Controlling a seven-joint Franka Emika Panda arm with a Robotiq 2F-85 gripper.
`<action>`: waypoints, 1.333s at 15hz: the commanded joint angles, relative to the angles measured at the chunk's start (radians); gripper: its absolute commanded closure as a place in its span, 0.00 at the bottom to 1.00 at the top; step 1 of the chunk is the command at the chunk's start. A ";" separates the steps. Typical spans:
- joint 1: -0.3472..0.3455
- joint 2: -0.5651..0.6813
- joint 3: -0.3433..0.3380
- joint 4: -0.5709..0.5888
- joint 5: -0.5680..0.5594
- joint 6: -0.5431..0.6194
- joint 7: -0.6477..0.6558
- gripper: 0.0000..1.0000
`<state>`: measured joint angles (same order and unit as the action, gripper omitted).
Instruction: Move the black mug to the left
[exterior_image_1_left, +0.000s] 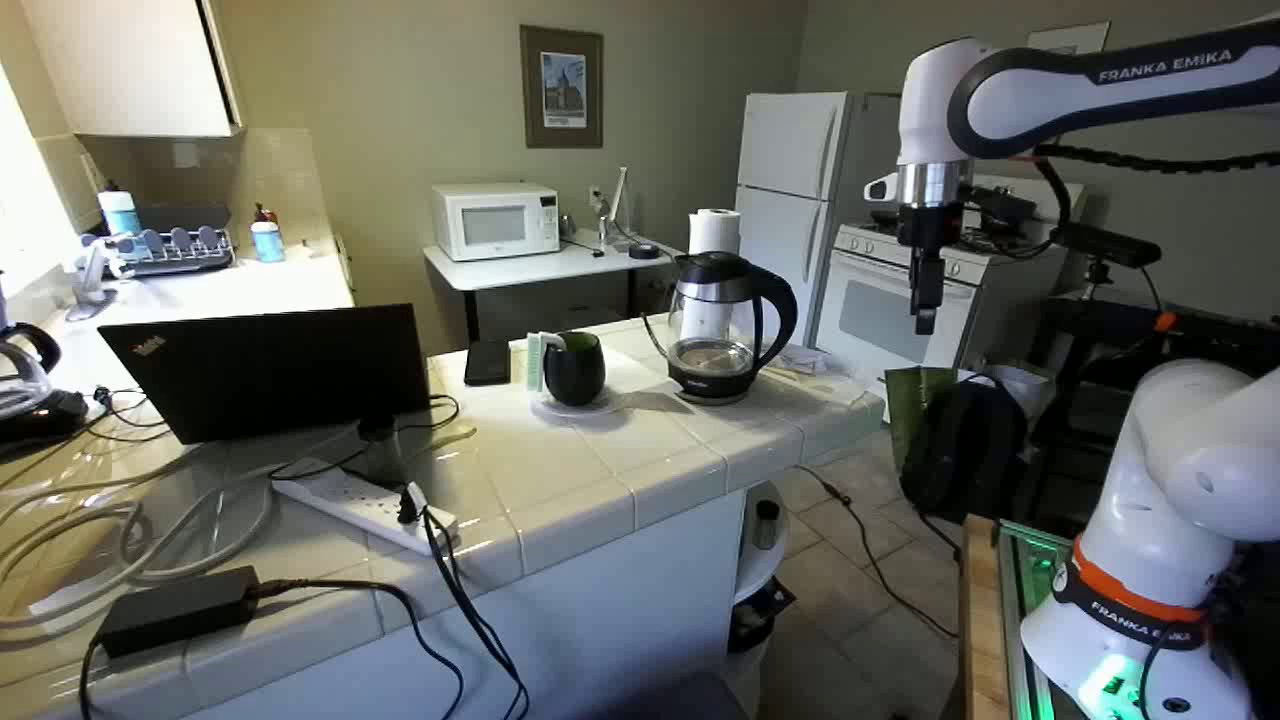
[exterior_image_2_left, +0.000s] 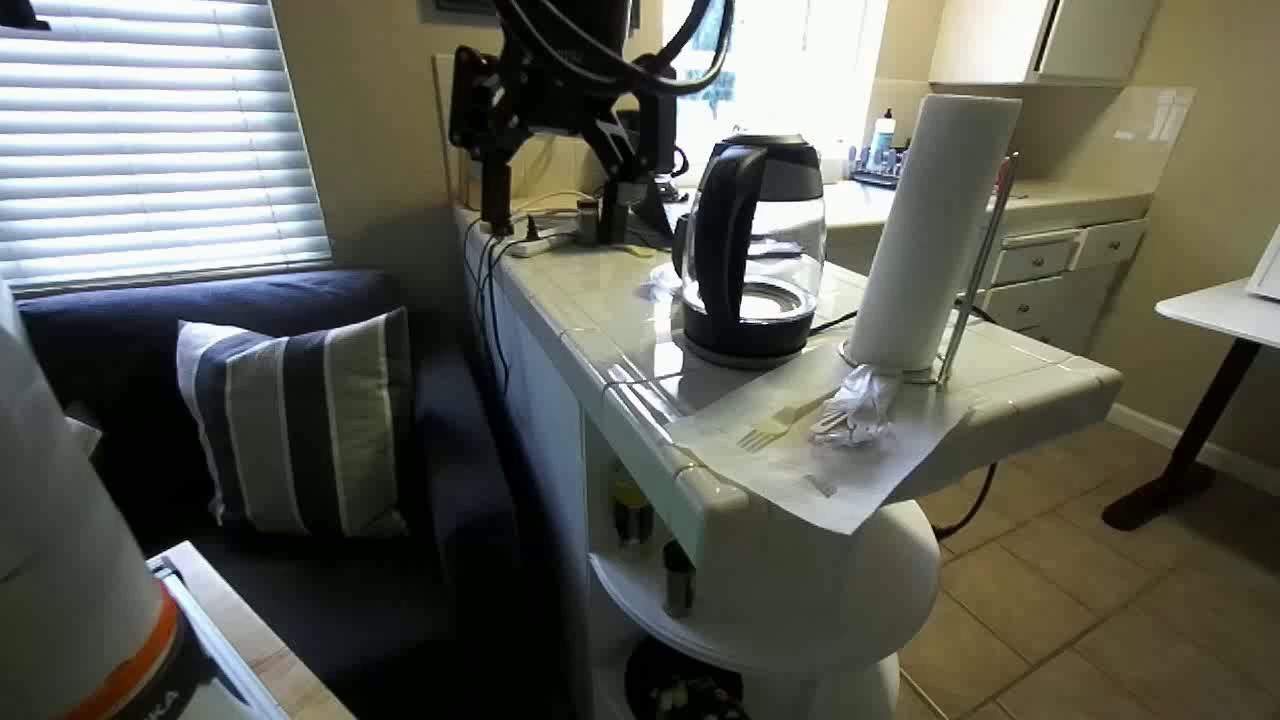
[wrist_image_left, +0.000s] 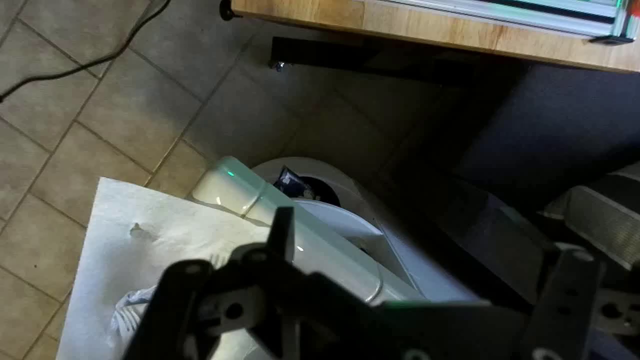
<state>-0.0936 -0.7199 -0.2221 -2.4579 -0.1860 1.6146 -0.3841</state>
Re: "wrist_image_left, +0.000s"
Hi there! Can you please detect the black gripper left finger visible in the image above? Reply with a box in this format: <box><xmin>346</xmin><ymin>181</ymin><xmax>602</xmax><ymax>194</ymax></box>
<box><xmin>124</xmin><ymin>204</ymin><xmax>297</xmax><ymax>360</ymax></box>

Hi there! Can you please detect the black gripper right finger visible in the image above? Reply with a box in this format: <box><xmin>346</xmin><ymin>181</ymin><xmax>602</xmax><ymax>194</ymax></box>
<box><xmin>522</xmin><ymin>243</ymin><xmax>640</xmax><ymax>360</ymax></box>

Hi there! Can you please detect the crumpled white tissue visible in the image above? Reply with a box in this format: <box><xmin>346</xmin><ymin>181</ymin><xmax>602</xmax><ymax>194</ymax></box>
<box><xmin>107</xmin><ymin>287</ymin><xmax>164</xmax><ymax>350</ymax></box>

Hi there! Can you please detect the white paper towel roll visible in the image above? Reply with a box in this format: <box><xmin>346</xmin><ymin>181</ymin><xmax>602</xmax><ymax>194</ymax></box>
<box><xmin>189</xmin><ymin>157</ymin><xmax>424</xmax><ymax>311</ymax></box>

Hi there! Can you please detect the dark blue sofa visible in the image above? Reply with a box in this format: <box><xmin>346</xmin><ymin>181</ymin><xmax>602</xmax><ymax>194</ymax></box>
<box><xmin>372</xmin><ymin>63</ymin><xmax>640</xmax><ymax>316</ymax></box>

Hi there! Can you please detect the black floor cable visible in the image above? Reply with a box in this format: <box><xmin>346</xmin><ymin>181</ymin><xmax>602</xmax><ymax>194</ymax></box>
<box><xmin>0</xmin><ymin>0</ymin><xmax>171</xmax><ymax>105</ymax></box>

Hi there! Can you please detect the aluminium rail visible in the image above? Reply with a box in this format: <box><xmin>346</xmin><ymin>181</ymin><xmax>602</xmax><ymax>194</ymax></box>
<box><xmin>391</xmin><ymin>0</ymin><xmax>635</xmax><ymax>47</ymax></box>

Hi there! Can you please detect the black table frame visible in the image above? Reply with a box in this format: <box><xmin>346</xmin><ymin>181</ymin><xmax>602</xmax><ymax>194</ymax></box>
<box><xmin>268</xmin><ymin>37</ymin><xmax>481</xmax><ymax>91</ymax></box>

